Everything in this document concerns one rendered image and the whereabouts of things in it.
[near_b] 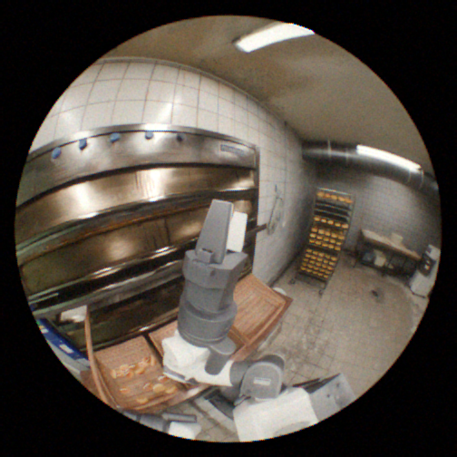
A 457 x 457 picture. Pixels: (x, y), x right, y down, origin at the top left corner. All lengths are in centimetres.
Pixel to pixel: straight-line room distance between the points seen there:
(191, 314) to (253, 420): 32
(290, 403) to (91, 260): 86
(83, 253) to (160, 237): 43
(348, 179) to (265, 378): 445
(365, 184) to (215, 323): 454
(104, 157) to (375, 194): 495
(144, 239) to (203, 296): 58
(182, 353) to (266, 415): 26
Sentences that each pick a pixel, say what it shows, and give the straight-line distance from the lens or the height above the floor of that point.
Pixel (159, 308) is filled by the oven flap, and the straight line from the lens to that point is 101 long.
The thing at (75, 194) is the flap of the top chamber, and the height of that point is 183.
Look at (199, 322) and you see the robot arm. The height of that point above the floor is 163.
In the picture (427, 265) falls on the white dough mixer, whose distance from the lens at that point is 487.
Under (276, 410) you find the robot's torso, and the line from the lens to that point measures 41.
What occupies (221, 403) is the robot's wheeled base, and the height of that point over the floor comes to 21.
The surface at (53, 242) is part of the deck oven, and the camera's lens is 80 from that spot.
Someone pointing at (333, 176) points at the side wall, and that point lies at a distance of 447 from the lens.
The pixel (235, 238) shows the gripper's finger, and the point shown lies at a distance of 21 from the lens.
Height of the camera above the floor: 179
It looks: 21 degrees down
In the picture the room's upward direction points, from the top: straight up
